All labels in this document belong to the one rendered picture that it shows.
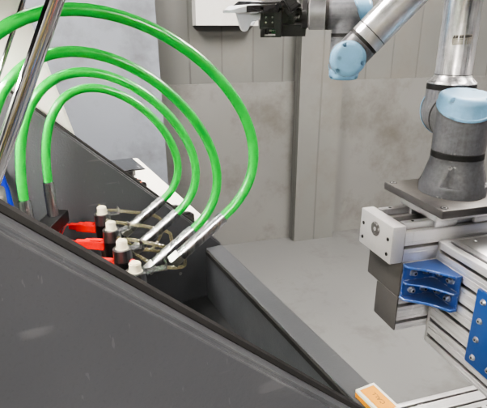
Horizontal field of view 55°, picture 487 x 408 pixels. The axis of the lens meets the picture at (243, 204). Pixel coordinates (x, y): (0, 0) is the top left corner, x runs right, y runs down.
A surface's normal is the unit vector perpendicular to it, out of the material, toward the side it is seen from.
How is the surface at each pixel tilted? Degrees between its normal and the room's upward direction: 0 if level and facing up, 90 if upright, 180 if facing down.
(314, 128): 90
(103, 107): 82
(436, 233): 90
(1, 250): 90
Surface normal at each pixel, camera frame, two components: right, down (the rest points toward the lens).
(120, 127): 0.29, 0.19
